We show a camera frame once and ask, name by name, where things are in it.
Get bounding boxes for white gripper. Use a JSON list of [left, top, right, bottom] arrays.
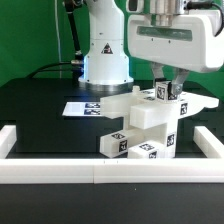
[[127, 10, 224, 100]]

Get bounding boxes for white chair back frame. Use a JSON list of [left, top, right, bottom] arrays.
[[99, 87, 220, 130]]

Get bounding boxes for white chair seat plate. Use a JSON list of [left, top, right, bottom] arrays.
[[130, 86, 180, 158]]

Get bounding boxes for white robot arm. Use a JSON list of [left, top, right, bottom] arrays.
[[80, 0, 224, 96]]

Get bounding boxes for white marker sheet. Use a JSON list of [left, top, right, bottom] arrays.
[[62, 102, 100, 117]]

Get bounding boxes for grey hose cable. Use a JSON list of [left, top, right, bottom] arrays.
[[186, 0, 224, 38]]

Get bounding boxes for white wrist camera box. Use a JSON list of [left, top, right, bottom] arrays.
[[126, 0, 144, 13]]

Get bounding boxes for white U-shaped fence frame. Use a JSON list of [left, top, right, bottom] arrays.
[[0, 125, 224, 184]]

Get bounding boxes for black camera stand pole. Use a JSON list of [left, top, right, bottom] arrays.
[[63, 0, 83, 60]]

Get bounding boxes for black cable on table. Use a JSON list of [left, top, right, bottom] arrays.
[[26, 61, 84, 80]]

